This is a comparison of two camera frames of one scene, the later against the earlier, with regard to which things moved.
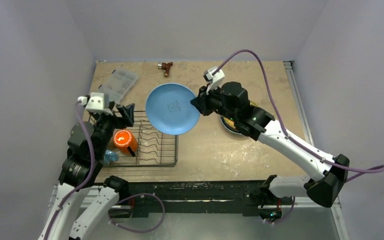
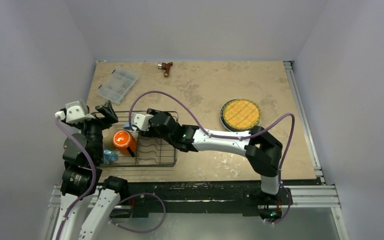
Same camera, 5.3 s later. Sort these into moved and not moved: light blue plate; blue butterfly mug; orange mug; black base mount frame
Moved: light blue plate
Not moved: blue butterfly mug; black base mount frame; orange mug
